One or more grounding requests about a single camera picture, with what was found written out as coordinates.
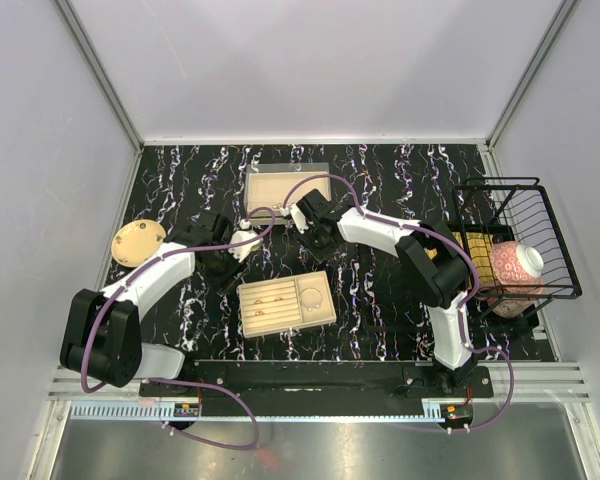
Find pearl bracelet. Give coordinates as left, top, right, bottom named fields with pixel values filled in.
left=299, top=287, right=324, bottom=314

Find beige ring tray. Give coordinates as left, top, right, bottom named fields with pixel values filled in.
left=237, top=271, right=337, bottom=338

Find beige jewelry drawer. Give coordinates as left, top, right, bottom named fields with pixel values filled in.
left=244, top=172, right=331, bottom=225

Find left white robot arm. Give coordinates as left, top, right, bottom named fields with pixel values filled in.
left=59, top=212, right=259, bottom=396

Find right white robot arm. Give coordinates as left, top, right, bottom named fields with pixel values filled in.
left=285, top=189, right=477, bottom=397

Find yellow patterned plate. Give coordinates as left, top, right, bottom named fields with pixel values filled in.
left=111, top=219, right=166, bottom=268

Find gold rings in tray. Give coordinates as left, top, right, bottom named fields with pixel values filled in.
left=252, top=296, right=286, bottom=317

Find yellow woven bamboo plate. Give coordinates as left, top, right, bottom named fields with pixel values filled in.
left=452, top=231, right=496, bottom=289

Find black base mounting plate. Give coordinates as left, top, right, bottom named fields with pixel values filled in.
left=138, top=358, right=496, bottom=401

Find white pink patterned bowl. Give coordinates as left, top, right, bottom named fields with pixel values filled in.
left=483, top=241, right=544, bottom=318

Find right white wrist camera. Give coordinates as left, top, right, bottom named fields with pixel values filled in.
left=280, top=203, right=309, bottom=234

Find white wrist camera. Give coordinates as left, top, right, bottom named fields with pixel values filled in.
left=228, top=220, right=262, bottom=263
left=280, top=203, right=309, bottom=234

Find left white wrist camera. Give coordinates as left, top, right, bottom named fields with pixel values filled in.
left=228, top=220, right=262, bottom=263

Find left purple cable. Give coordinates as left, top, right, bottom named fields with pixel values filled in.
left=79, top=207, right=276, bottom=449

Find purple cable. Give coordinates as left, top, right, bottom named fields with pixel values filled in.
left=79, top=207, right=276, bottom=449
left=281, top=174, right=517, bottom=432

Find black wire dish rack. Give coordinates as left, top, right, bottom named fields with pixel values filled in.
left=452, top=177, right=582, bottom=301

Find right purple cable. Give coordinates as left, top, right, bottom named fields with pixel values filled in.
left=281, top=174, right=517, bottom=432

